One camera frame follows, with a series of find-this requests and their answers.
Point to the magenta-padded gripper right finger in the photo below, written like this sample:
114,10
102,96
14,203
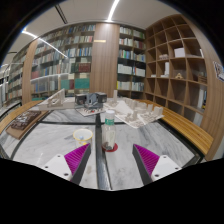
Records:
148,160

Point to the curved wooden bench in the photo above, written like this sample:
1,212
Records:
15,115
186,128

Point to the ceiling strip light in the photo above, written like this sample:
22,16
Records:
113,10

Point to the narrow bookshelf full of books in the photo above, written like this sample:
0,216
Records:
131,63

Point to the white ramp architectural model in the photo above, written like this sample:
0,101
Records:
55,101

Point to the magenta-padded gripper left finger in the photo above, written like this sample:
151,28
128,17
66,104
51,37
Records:
76,160

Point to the small model on white base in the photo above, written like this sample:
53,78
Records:
90,111

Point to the flat round red coaster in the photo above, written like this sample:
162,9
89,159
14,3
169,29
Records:
115,148

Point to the distant curved bookshelf row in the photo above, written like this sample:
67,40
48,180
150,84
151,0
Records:
11,85

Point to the white city block model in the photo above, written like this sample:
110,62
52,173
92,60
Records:
136,113

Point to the wide bookshelf full of books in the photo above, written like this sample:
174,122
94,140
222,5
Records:
66,63

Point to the dark model on wooden board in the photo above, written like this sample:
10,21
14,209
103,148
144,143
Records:
25,120

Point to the wooden cubby shelf unit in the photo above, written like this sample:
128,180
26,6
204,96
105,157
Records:
176,73

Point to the clear green-labelled drink bottle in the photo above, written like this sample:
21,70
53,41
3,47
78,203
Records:
108,133

